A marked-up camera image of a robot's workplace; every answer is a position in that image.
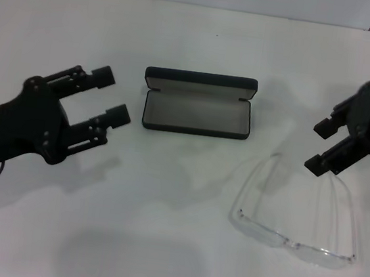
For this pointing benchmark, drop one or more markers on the clear white glasses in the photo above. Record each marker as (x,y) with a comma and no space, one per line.
(255,227)

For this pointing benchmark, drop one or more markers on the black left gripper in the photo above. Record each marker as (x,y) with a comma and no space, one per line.
(26,124)

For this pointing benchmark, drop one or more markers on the black glasses case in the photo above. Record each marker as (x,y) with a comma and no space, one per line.
(194,116)

